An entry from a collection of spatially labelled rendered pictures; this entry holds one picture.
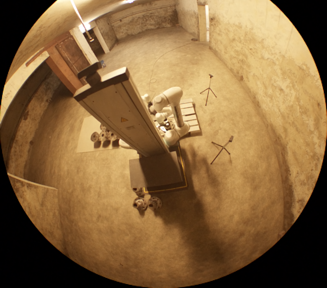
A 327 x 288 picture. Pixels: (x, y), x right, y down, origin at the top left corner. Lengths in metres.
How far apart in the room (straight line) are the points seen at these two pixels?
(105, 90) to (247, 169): 2.36
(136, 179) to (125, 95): 0.93
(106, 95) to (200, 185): 1.86
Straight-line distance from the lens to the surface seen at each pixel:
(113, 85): 0.55
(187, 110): 2.30
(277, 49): 2.56
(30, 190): 4.05
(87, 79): 0.55
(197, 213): 2.10
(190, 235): 2.27
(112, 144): 2.64
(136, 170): 1.27
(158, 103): 0.98
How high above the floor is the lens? 1.99
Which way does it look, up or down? 58 degrees down
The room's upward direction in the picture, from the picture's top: 21 degrees counter-clockwise
